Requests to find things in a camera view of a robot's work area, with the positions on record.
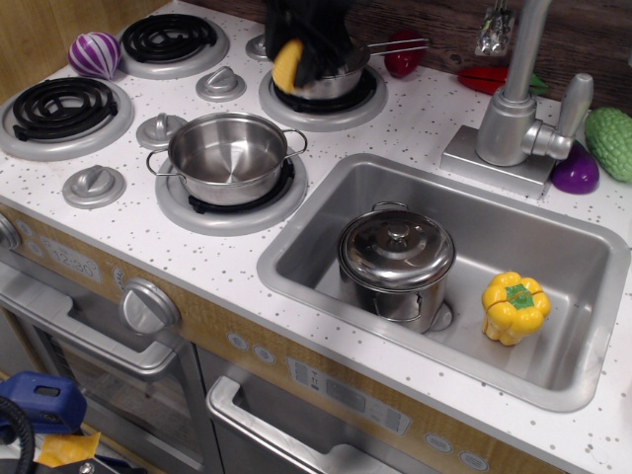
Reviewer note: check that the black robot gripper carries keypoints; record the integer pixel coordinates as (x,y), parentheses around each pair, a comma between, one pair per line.
(320,25)

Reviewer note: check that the yellow toy corn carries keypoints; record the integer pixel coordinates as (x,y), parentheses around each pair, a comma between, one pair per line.
(286,65)

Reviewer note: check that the silver stove knob top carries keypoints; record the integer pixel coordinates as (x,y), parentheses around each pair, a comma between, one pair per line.
(256,48)

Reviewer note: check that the silver stove knob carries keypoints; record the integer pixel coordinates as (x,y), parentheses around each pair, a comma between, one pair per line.
(221,85)
(93,187)
(256,48)
(155,133)

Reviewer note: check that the back right stove burner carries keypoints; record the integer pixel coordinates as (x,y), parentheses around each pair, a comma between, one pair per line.
(362,104)

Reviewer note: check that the stove burner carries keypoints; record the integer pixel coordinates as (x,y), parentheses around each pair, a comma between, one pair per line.
(362,104)
(227,221)

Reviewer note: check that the silver stove knob back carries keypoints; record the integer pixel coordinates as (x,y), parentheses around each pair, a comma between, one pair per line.
(221,85)

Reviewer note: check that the open steel pot on stove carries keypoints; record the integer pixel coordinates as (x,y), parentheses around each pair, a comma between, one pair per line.
(231,158)

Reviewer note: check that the silver stove knob middle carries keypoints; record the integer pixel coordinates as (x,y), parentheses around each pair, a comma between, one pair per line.
(155,133)

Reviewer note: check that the front right stove burner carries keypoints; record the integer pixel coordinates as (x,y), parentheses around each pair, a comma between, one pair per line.
(227,221)

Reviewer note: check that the silver stove knob front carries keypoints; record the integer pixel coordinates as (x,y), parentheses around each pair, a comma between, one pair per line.
(93,187)

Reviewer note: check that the steel saucepan with lid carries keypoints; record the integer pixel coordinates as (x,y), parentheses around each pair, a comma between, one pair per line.
(334,87)

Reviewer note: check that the dark red toy vegetable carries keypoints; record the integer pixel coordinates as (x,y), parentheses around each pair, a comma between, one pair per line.
(401,64)

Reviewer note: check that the back left black burner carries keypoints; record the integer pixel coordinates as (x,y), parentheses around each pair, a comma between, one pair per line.
(171,46)

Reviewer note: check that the black burner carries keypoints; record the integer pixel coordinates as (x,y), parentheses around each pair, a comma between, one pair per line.
(171,46)
(66,118)

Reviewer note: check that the red toy chili pepper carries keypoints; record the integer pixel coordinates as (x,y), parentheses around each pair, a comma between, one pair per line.
(488,79)

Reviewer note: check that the purple white striped toy onion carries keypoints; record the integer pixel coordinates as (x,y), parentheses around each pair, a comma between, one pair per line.
(95,55)

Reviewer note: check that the hanging silver utensils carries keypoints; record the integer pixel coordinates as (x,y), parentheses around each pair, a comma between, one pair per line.
(495,33)

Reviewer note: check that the lidded steel pot in sink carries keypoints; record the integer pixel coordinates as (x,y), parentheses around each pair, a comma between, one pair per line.
(394,263)

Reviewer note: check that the silver toy faucet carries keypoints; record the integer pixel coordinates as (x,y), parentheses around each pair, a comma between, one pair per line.
(513,149)

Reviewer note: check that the front left black burner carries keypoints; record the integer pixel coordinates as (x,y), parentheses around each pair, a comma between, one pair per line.
(66,118)

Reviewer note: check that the large silver oven dial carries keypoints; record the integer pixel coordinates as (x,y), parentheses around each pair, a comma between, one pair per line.
(145,308)

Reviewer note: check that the purple toy eggplant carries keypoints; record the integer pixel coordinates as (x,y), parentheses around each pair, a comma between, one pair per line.
(578,174)

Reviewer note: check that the green bumpy toy gourd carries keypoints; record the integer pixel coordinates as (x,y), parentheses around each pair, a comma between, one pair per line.
(608,138)

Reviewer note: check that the yellow toy bell pepper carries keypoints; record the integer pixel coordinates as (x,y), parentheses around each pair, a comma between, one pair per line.
(515,308)

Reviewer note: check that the small silver dial left edge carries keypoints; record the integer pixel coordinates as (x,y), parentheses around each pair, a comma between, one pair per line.
(9,236)

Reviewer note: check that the silver sink basin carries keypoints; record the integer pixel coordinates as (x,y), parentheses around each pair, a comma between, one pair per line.
(582,268)

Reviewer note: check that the blue clamp tool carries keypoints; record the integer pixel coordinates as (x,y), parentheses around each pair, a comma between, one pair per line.
(53,404)

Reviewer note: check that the yellow tape piece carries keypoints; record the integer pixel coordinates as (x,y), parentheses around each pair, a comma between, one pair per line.
(63,449)

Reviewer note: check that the silver dishwasher door handle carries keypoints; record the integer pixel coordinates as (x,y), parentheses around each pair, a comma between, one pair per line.
(342,458)

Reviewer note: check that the silver oven door handle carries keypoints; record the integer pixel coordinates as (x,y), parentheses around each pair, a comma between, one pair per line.
(49,310)

